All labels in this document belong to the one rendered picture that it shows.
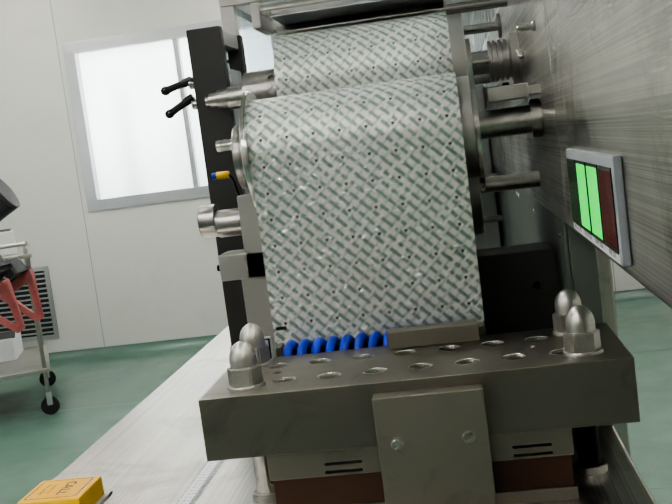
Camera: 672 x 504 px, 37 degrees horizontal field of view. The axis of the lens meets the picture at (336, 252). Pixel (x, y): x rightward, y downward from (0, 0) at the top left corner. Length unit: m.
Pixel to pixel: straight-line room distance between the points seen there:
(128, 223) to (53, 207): 0.55
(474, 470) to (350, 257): 0.30
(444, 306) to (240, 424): 0.28
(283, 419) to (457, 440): 0.16
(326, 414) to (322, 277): 0.22
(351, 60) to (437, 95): 0.26
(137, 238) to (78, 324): 0.76
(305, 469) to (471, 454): 0.16
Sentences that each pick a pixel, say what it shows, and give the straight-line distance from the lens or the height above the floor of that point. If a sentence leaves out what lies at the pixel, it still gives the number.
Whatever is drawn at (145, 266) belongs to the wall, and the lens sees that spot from 7.03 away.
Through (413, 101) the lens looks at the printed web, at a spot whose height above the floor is 1.29.
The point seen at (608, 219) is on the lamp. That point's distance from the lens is 0.67.
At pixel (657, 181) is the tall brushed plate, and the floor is 1.21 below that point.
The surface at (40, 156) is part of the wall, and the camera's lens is 7.23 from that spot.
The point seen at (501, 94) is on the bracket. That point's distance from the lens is 1.12.
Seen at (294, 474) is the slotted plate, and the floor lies 0.95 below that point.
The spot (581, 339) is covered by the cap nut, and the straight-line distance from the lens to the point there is 0.93.
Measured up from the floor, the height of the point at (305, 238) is 1.15.
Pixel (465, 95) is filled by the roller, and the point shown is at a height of 1.28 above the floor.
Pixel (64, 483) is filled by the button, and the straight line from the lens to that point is 1.15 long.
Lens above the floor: 1.25
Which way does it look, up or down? 6 degrees down
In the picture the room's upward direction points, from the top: 7 degrees counter-clockwise
